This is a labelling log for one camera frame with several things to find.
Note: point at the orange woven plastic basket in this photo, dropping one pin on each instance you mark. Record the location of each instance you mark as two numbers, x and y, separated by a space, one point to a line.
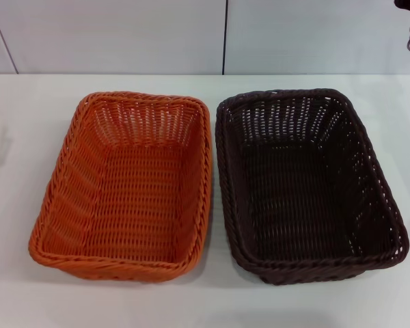
136 201

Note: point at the dark brown woven plastic basket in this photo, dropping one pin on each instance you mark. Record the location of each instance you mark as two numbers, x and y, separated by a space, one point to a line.
304 201

